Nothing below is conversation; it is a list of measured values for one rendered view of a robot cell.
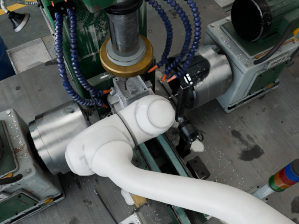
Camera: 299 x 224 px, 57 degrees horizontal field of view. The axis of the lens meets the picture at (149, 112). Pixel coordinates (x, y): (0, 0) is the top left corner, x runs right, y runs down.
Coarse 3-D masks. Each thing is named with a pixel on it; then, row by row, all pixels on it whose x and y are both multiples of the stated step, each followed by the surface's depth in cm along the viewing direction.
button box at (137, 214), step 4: (136, 212) 92; (140, 212) 95; (132, 216) 92; (136, 216) 91; (140, 216) 93; (124, 220) 93; (128, 220) 92; (132, 220) 92; (136, 220) 91; (140, 220) 91; (144, 220) 94
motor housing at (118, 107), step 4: (148, 88) 117; (116, 92) 115; (152, 92) 116; (108, 96) 117; (112, 96) 117; (108, 100) 118; (120, 100) 114; (116, 104) 114; (120, 104) 114; (112, 108) 117; (116, 108) 113; (120, 108) 113; (116, 112) 114
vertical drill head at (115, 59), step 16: (128, 0) 70; (112, 16) 75; (128, 16) 75; (112, 32) 81; (128, 32) 79; (112, 48) 89; (128, 48) 85; (144, 48) 90; (112, 64) 90; (128, 64) 89; (144, 64) 90; (144, 80) 103
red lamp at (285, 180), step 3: (282, 168) 93; (282, 171) 91; (279, 174) 93; (282, 174) 91; (285, 174) 89; (279, 177) 93; (282, 177) 91; (285, 177) 90; (282, 180) 92; (285, 180) 91; (288, 180) 89; (291, 180) 88; (285, 183) 92; (288, 183) 90; (291, 183) 90; (294, 183) 90
